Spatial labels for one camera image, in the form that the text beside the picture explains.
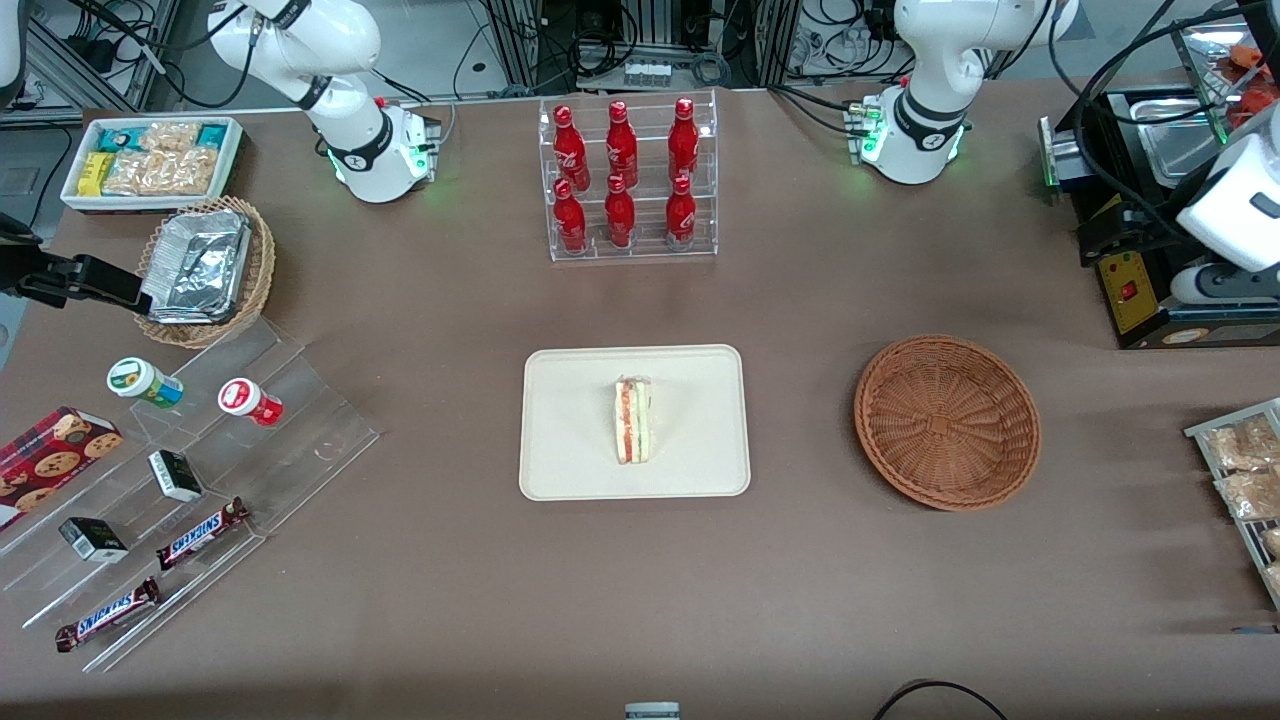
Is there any silver foil container stack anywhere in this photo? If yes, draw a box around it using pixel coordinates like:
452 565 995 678
140 210 253 326

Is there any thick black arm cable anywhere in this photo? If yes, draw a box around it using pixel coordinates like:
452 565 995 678
1050 0 1251 246

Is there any white plastic snack bin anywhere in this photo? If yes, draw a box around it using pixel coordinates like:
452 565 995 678
60 115 246 216

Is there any cream rectangular serving tray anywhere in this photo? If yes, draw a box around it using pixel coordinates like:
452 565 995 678
518 344 751 501

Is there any red tartan cookie box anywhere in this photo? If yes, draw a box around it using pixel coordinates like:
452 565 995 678
0 405 123 531

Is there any light wicker basket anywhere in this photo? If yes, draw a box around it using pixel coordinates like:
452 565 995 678
133 195 277 350

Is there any brown round wicker basket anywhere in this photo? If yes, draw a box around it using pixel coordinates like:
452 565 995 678
853 335 1041 513

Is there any small black carton box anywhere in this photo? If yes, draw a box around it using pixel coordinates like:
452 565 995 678
58 517 129 564
148 450 204 503

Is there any black food warmer cabinet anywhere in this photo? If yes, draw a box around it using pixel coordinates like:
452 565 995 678
1055 15 1280 351

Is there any clear acrylic bottle rack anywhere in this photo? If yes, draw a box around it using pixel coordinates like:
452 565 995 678
538 88 719 263

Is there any green lid sunflower cup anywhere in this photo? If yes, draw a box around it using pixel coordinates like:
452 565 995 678
107 357 184 409

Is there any red lid yogurt cup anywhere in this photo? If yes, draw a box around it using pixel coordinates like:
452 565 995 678
218 378 284 428

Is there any small clear cracker bag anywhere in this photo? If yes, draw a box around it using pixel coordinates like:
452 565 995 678
140 120 201 153

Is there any triangle sandwich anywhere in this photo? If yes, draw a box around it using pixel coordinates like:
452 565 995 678
613 375 656 466

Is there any clear acrylic tiered stand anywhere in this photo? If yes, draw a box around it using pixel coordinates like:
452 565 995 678
0 315 381 674

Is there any Snickers chocolate bar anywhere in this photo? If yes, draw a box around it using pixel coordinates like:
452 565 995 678
155 497 251 571
55 577 161 653

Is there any large clear cracker bag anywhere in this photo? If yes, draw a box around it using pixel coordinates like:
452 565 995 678
103 148 219 197

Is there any red cola bottle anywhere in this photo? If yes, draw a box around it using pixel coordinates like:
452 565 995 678
604 173 637 249
605 99 639 189
553 178 589 254
665 173 697 249
552 103 591 193
668 97 700 183

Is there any black looped cable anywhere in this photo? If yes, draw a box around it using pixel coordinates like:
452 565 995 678
873 679 1009 720

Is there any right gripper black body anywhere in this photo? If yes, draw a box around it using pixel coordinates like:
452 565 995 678
0 214 43 301

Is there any yellow emergency stop control box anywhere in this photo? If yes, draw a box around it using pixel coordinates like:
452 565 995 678
1078 195 1166 343

